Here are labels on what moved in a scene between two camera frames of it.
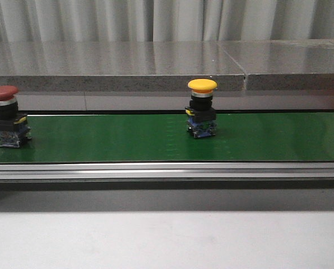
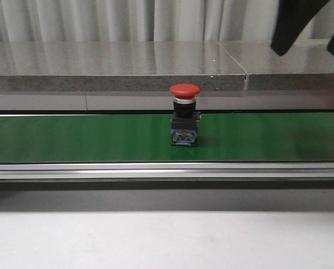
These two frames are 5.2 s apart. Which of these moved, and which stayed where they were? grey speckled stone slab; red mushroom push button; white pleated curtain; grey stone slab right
Moved: red mushroom push button
Stayed: grey stone slab right; grey speckled stone slab; white pleated curtain
